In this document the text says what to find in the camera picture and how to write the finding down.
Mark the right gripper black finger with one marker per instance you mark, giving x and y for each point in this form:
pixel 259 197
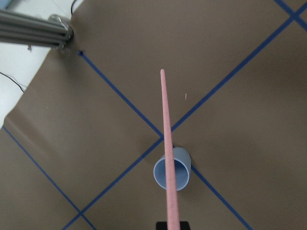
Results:
pixel 184 225

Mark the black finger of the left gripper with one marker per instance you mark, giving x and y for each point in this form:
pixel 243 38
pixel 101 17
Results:
pixel 161 225

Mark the pink chopstick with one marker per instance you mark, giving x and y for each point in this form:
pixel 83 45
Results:
pixel 173 222

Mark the brown paper table mat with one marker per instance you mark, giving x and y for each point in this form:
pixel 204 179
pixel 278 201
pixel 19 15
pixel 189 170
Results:
pixel 78 150

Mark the aluminium frame post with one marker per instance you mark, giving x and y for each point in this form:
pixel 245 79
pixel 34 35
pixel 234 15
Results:
pixel 16 28

